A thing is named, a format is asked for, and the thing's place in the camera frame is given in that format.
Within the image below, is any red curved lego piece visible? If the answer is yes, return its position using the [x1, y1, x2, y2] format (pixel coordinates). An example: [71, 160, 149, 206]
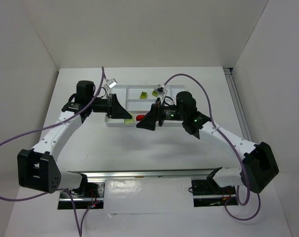
[135, 115, 145, 121]

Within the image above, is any pale green lego plate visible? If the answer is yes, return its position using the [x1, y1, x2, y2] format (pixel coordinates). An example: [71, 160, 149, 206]
[124, 114, 135, 124]

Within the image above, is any dark green square lego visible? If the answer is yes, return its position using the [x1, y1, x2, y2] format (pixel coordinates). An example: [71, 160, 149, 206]
[152, 91, 159, 97]

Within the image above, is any lime green lego piece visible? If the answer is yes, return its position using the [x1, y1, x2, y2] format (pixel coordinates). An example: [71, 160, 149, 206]
[140, 91, 148, 99]

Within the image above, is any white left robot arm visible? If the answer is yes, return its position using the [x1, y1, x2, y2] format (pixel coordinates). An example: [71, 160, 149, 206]
[17, 79, 132, 195]

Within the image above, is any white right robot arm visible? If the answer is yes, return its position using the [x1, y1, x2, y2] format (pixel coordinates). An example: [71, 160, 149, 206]
[136, 91, 279, 194]

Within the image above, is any white divided sorting tray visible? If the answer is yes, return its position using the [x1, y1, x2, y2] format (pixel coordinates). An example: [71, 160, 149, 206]
[104, 84, 191, 128]

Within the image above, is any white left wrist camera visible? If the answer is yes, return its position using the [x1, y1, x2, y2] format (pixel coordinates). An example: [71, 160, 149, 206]
[104, 78, 117, 94]

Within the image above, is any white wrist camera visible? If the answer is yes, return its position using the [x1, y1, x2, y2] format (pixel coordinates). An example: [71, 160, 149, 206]
[154, 84, 168, 101]
[104, 78, 117, 94]

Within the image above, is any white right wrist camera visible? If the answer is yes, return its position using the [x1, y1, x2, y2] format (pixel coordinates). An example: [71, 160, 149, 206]
[154, 84, 168, 101]

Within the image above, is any aluminium rail front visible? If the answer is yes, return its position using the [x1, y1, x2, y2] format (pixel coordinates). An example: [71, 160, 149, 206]
[78, 168, 214, 180]

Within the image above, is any aluminium rail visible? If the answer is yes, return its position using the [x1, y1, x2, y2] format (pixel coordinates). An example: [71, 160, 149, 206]
[223, 68, 253, 141]
[78, 168, 214, 180]

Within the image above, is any aluminium rail right side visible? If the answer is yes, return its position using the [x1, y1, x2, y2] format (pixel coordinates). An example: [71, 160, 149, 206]
[223, 68, 253, 141]

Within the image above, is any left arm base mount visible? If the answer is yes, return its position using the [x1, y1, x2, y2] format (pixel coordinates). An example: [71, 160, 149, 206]
[57, 180, 105, 210]

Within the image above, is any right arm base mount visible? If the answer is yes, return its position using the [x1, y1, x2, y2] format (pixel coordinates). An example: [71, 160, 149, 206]
[188, 167, 238, 207]

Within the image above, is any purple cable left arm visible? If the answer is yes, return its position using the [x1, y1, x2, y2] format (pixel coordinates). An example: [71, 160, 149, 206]
[0, 66, 107, 235]

